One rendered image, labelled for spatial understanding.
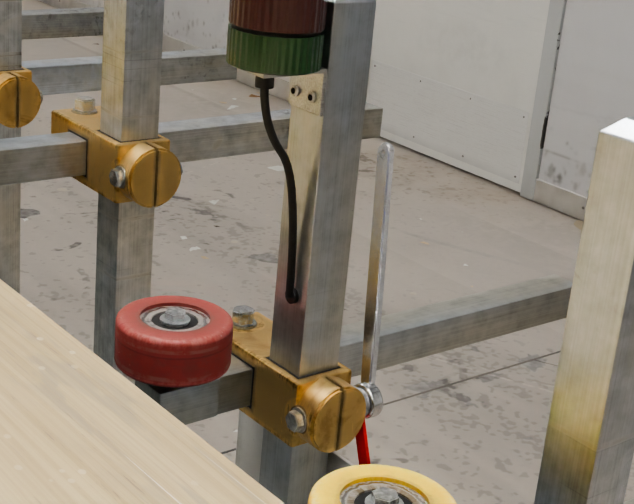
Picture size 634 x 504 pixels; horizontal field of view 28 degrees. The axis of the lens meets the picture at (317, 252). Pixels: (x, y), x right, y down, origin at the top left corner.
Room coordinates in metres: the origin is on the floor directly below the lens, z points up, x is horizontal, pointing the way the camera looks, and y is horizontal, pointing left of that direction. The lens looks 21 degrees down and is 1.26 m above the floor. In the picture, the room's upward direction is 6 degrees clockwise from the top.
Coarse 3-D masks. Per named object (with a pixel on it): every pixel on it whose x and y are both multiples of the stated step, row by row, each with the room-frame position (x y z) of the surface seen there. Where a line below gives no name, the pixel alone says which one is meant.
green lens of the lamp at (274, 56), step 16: (240, 32) 0.75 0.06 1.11; (240, 48) 0.75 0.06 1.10; (256, 48) 0.75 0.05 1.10; (272, 48) 0.74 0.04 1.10; (288, 48) 0.75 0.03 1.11; (304, 48) 0.75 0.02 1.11; (320, 48) 0.76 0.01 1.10; (240, 64) 0.75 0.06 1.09; (256, 64) 0.75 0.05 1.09; (272, 64) 0.74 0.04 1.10; (288, 64) 0.75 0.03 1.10; (304, 64) 0.75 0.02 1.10; (320, 64) 0.77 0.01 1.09
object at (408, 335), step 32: (512, 288) 1.01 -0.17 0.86; (544, 288) 1.02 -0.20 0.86; (384, 320) 0.92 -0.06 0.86; (416, 320) 0.92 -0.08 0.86; (448, 320) 0.93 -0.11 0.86; (480, 320) 0.96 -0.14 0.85; (512, 320) 0.98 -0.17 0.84; (544, 320) 1.01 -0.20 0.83; (352, 352) 0.87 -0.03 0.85; (384, 352) 0.89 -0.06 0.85; (416, 352) 0.91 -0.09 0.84; (224, 384) 0.79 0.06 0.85; (192, 416) 0.77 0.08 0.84
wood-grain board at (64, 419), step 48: (0, 288) 0.81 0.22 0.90; (0, 336) 0.74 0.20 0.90; (48, 336) 0.74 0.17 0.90; (0, 384) 0.67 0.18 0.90; (48, 384) 0.68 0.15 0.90; (96, 384) 0.68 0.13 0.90; (0, 432) 0.61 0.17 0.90; (48, 432) 0.62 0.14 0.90; (96, 432) 0.63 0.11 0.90; (144, 432) 0.63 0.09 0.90; (192, 432) 0.64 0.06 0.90; (0, 480) 0.57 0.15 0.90; (48, 480) 0.57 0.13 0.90; (96, 480) 0.57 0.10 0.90; (144, 480) 0.58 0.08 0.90; (192, 480) 0.58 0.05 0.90; (240, 480) 0.59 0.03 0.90
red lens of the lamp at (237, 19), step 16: (240, 0) 0.75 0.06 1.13; (256, 0) 0.75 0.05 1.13; (272, 0) 0.74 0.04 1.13; (288, 0) 0.74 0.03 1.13; (304, 0) 0.75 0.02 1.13; (320, 0) 0.76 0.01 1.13; (240, 16) 0.75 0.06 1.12; (256, 16) 0.75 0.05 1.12; (272, 16) 0.74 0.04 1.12; (288, 16) 0.74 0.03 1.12; (304, 16) 0.75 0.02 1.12; (320, 16) 0.76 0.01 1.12; (272, 32) 0.74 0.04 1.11; (288, 32) 0.75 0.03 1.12; (304, 32) 0.75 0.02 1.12
